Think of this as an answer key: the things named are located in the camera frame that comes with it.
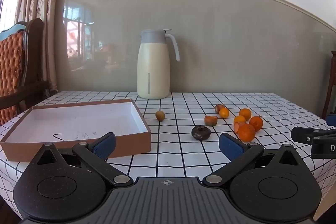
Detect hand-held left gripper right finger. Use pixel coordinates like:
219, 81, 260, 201
203, 133, 307, 186

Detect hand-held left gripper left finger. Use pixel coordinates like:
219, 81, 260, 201
28, 132, 134, 186

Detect wide orange-brown carrot chunk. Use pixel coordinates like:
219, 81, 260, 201
204, 115, 218, 126

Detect dark shrivelled fruit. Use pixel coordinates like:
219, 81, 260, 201
191, 125, 211, 141

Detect brown cardboard box white inside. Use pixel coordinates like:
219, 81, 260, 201
0, 99, 152, 163

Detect carved wooden furniture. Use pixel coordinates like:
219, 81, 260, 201
322, 50, 336, 120

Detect white black checked tablecloth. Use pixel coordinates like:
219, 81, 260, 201
0, 91, 336, 219

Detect cream thermos jug grey lid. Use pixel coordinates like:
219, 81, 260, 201
137, 29, 181, 100

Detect wooden chair orange woven cushion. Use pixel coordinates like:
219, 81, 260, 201
0, 18, 57, 125

